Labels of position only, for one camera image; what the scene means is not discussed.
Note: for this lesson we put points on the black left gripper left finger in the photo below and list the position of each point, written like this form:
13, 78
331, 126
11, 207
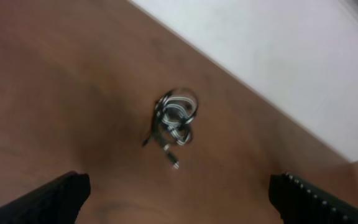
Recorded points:
56, 202

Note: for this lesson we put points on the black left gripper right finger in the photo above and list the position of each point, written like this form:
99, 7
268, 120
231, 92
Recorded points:
300, 202

